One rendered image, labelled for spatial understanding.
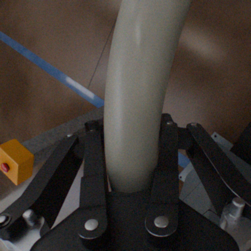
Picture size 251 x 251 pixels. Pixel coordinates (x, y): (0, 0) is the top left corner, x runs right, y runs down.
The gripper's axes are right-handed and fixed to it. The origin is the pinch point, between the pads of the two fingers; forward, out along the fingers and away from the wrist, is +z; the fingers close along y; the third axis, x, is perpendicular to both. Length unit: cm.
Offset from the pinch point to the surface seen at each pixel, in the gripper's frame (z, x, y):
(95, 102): 145, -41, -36
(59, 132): 59, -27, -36
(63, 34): 162, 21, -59
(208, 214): 33, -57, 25
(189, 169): 107, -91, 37
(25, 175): 35, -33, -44
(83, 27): 153, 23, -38
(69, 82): 157, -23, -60
